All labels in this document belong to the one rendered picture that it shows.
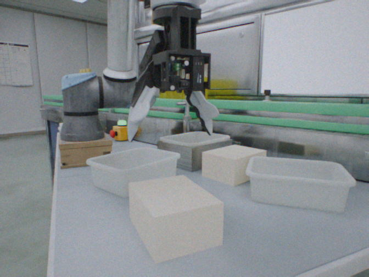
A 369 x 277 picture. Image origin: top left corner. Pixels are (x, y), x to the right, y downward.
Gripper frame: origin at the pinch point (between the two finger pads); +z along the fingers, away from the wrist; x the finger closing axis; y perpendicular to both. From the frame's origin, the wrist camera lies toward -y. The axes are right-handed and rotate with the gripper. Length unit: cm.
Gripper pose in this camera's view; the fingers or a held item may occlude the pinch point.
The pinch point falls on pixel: (171, 138)
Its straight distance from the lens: 46.4
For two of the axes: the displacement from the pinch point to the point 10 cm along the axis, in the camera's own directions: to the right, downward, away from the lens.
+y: 4.2, 1.7, -8.9
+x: 9.1, -0.7, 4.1
